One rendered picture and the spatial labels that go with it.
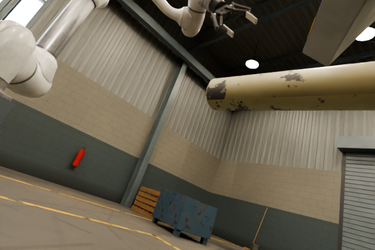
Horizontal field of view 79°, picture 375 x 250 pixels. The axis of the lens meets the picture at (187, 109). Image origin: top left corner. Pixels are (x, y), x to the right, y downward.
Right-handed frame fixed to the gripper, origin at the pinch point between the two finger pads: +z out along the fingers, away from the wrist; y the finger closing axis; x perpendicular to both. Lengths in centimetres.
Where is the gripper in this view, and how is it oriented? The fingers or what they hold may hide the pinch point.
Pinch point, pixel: (243, 27)
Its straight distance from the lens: 110.9
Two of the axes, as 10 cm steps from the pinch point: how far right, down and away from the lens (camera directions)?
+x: 0.7, 4.9, 8.7
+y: 8.3, -5.2, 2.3
